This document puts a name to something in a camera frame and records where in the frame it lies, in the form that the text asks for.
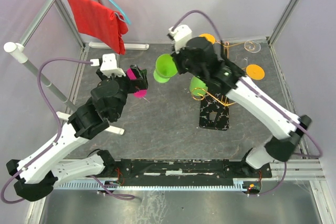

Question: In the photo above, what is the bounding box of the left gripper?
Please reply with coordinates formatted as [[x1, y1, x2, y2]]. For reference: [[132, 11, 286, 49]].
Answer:
[[97, 64, 149, 119]]

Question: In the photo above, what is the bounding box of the pink plastic goblet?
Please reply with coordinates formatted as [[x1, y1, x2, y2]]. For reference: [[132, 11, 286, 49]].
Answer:
[[127, 68, 147, 98]]

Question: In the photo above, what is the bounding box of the green plastic goblet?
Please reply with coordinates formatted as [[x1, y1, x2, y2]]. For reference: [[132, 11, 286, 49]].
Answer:
[[153, 54, 177, 83], [190, 77, 208, 101]]

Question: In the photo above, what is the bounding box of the orange plastic goblet front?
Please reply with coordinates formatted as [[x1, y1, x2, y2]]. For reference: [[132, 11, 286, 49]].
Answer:
[[200, 33, 216, 44]]

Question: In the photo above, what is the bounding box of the orange plastic goblet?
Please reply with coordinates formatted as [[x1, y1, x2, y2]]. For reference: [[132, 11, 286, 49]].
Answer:
[[200, 33, 216, 44], [246, 64, 265, 80]]

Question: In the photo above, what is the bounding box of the clear champagne flute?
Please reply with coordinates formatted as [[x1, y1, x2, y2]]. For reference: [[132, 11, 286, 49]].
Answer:
[[244, 40, 261, 54]]

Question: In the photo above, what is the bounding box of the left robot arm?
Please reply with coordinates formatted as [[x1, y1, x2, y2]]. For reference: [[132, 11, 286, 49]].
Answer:
[[6, 65, 148, 202]]

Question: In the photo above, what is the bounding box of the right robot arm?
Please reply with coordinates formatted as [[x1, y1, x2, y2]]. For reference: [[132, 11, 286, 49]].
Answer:
[[171, 37, 312, 177]]

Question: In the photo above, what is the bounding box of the red cloth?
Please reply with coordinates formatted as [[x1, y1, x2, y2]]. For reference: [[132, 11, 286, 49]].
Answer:
[[67, 0, 128, 55]]

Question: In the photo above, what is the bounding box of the white stand foot front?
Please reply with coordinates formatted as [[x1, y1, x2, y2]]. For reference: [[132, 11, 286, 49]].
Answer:
[[56, 111, 124, 135]]

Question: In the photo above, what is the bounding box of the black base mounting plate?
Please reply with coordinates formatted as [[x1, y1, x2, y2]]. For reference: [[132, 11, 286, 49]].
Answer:
[[100, 159, 272, 186]]

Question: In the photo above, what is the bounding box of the grey clothes stand pole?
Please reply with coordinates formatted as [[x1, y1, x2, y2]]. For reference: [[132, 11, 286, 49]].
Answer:
[[3, 0, 79, 112]]

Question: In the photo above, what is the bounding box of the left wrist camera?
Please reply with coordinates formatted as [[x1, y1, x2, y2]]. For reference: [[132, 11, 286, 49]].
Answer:
[[90, 53, 126, 77]]

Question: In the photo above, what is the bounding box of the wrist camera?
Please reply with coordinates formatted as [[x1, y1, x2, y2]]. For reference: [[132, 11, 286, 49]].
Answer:
[[90, 53, 126, 77], [168, 25, 193, 53]]

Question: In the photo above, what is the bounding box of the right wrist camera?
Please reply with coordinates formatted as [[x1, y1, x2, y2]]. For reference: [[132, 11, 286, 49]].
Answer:
[[168, 25, 193, 53]]

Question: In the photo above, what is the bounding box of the gold wire wine glass rack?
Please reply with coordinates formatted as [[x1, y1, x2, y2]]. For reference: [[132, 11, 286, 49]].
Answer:
[[191, 39, 259, 130]]

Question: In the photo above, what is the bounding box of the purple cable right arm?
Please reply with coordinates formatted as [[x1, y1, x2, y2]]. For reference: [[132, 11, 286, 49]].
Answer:
[[173, 9, 323, 197]]

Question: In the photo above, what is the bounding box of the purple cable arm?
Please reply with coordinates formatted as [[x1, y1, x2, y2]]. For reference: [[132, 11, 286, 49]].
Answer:
[[173, 9, 323, 197], [1, 57, 136, 204]]

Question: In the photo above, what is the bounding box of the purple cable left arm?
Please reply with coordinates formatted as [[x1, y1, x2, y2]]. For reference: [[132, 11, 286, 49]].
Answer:
[[1, 57, 136, 204]]

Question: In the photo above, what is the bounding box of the white cable duct strip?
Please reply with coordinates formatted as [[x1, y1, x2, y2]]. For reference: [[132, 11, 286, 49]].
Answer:
[[56, 179, 247, 192]]

